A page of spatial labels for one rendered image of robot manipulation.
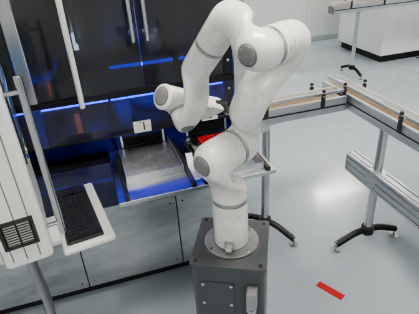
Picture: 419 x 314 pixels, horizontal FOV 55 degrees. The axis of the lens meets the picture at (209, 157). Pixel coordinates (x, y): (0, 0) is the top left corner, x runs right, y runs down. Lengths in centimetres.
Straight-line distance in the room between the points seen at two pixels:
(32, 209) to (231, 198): 69
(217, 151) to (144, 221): 117
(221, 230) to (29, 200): 66
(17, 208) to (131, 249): 99
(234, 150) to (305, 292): 144
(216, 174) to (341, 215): 198
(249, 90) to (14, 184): 83
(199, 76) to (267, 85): 23
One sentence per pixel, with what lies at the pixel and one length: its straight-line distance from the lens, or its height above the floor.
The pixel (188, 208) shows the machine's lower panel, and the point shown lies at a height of 48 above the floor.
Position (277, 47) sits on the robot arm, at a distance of 94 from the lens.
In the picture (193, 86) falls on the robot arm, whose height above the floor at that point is 143.
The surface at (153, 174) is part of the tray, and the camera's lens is 180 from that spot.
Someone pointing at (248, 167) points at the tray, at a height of 90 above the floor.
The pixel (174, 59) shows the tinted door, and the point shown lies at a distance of 191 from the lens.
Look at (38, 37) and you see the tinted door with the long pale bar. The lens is 184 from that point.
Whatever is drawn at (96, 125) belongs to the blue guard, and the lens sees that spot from 195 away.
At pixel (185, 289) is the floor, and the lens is 249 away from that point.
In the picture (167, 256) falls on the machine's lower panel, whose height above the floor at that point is 17.
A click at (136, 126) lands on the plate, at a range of 197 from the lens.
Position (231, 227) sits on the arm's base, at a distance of 134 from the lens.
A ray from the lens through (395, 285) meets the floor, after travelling 263.
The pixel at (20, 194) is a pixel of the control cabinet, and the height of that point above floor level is 110.
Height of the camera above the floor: 182
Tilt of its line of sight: 29 degrees down
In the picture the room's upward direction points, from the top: 4 degrees counter-clockwise
